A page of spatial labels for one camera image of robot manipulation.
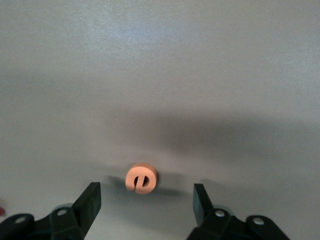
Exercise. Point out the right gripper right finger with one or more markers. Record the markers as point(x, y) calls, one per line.
point(202, 207)

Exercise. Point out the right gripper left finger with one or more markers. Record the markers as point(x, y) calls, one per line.
point(85, 210)

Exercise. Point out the orange foam letter e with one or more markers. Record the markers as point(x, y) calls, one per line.
point(140, 175)

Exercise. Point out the dark red foam letter h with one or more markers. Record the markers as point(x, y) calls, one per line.
point(1, 208)

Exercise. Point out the brown table cover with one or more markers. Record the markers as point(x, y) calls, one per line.
point(160, 75)

